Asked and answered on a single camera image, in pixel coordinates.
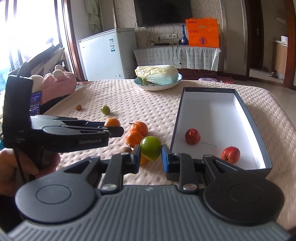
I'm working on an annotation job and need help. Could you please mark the brown kiwi fruit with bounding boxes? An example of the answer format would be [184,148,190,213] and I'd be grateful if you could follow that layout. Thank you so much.
[120,147,132,154]

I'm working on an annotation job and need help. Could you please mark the yellow orange tomato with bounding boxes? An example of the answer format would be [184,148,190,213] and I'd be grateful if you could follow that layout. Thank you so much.
[140,154,149,166]

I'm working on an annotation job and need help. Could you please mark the red tomato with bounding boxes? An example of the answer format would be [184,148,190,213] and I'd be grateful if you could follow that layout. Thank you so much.
[220,146,240,164]
[185,128,201,145]

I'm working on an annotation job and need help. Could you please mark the green tomato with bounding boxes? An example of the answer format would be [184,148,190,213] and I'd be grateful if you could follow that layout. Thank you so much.
[100,105,111,115]
[140,136,162,161]

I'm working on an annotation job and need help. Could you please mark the mandarin orange with stem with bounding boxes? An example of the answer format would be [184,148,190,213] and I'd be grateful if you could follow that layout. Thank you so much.
[129,121,149,137]

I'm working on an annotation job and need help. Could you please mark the round orange tomato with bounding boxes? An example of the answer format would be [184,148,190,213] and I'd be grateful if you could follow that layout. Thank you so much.
[104,118,120,127]

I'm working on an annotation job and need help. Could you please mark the small brown longan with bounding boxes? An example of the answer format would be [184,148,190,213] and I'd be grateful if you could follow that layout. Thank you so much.
[75,104,82,110]

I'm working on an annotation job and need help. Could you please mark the wooden kitchen cabinet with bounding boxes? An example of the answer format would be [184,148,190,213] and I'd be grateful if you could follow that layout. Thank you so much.
[272,41,287,80]

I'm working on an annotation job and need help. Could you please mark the person's left hand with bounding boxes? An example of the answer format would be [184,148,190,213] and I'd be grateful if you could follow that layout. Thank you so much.
[1,148,60,197]

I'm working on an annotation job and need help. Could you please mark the smartphone with lit screen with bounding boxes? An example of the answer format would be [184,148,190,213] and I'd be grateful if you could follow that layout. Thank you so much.
[30,91,42,116]

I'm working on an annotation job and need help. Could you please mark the pink quilted table cover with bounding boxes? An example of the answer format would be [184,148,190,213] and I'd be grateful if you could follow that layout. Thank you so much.
[47,80,295,229]

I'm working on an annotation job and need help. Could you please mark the pink plush toy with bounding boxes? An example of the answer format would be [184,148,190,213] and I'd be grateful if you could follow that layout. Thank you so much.
[30,65,77,105]

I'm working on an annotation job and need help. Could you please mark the grey rectangular box tray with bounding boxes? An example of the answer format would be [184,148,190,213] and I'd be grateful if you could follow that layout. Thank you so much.
[170,87,273,177]

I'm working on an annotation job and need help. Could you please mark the light blue ceramic plate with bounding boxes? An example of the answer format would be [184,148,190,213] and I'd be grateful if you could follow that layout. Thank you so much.
[134,73,183,91]

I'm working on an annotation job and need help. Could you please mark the purple plastic object on floor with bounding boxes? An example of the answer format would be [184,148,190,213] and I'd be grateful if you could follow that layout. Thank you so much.
[199,77,218,82]

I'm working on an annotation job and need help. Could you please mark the napa cabbage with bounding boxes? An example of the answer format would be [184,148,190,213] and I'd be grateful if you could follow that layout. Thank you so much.
[135,65,178,85]

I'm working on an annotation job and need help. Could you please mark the cloth covered tv cabinet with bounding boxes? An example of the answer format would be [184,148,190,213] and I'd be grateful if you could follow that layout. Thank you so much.
[134,45,221,71]

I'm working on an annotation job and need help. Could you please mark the white chest freezer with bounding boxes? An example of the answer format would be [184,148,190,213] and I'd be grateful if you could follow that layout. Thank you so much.
[79,28,137,81]

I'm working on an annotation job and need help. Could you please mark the blue glass bottle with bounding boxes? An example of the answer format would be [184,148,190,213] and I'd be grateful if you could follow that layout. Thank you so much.
[178,25,189,46]

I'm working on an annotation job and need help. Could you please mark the orange gift box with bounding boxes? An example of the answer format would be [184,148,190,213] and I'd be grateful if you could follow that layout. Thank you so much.
[186,18,220,48]

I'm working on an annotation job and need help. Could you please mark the tied beige curtain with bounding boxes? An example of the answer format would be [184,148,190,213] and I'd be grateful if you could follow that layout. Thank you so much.
[84,0,101,34]

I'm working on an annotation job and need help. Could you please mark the white wall power strip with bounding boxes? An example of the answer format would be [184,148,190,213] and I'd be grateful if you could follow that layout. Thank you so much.
[157,33,178,40]

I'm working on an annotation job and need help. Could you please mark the wall mounted black television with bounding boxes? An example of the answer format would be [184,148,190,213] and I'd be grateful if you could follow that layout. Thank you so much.
[133,0,192,27]

